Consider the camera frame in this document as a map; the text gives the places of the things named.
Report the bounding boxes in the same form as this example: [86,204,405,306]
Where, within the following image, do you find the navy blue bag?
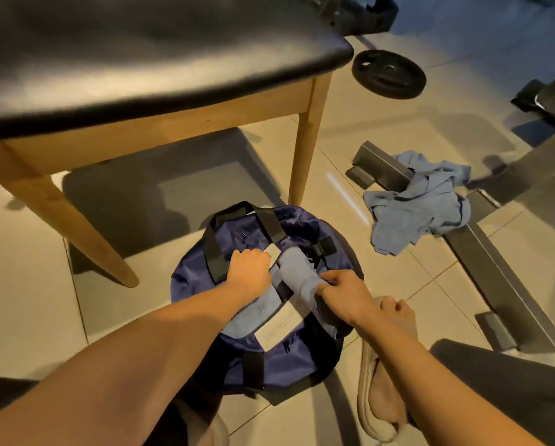
[170,201,365,407]

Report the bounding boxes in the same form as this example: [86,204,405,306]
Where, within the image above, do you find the single blue-grey towel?
[222,283,283,340]
[275,246,333,307]

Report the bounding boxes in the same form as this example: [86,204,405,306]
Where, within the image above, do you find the loose black weight plate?
[352,49,428,100]

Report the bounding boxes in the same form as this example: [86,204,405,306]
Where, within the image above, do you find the person's left leg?
[0,371,232,446]

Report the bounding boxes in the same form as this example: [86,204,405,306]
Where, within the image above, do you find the wooden chair with black seat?
[0,0,355,289]

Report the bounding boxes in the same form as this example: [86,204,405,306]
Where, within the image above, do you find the person's right hand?
[316,269,383,331]

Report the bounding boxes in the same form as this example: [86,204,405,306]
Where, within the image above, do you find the person's left forearm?
[0,278,251,446]

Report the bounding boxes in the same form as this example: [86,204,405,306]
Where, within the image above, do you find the person's right forearm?
[359,306,543,446]

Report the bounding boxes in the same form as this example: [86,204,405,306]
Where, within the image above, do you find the pile of blue-grey towels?
[363,150,473,256]

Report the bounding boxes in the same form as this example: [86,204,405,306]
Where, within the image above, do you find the person's left hand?
[224,248,274,304]

